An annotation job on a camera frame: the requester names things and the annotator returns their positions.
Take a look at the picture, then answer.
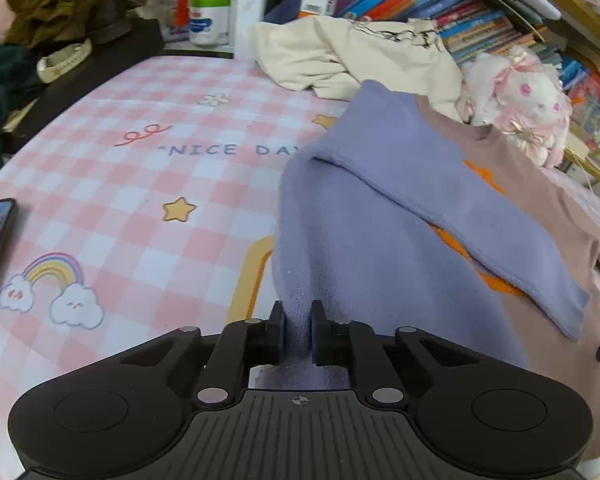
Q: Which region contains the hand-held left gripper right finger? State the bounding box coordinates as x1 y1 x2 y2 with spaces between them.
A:
310 300 481 407

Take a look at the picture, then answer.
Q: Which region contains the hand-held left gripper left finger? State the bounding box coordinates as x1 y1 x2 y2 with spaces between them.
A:
121 301 287 407

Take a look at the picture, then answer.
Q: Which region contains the purple and brown sweater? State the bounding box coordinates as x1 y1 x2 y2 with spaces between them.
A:
271 79 600 466

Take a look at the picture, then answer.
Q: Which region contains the pile of dark clothes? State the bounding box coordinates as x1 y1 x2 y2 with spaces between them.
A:
10 19 166 141

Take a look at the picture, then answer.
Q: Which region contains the pink checked printed blanket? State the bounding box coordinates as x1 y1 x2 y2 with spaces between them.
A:
0 52 600 463

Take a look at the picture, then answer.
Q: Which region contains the white and pink plush bunny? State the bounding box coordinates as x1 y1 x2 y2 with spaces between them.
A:
460 45 573 168

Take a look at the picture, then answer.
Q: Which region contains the cream garment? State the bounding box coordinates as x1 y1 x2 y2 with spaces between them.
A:
250 14 465 122

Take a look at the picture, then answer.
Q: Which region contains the white tin pen holder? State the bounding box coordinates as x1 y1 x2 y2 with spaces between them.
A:
189 0 231 47

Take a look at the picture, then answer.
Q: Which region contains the dark blue cloth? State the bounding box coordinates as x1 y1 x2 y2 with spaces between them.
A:
265 0 306 25

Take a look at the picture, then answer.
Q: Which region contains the wooden bookshelf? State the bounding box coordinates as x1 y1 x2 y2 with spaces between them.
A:
500 0 600 186

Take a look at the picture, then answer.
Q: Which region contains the row of colourful books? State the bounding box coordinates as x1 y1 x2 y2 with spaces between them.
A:
337 0 600 171

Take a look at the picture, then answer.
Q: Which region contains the dark green garment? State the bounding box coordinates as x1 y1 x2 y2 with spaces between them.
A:
0 45 46 181

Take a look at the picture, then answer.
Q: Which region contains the white post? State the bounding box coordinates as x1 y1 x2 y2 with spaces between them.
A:
235 0 271 58

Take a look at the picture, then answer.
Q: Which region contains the white strap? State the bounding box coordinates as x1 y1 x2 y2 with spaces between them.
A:
36 39 92 83

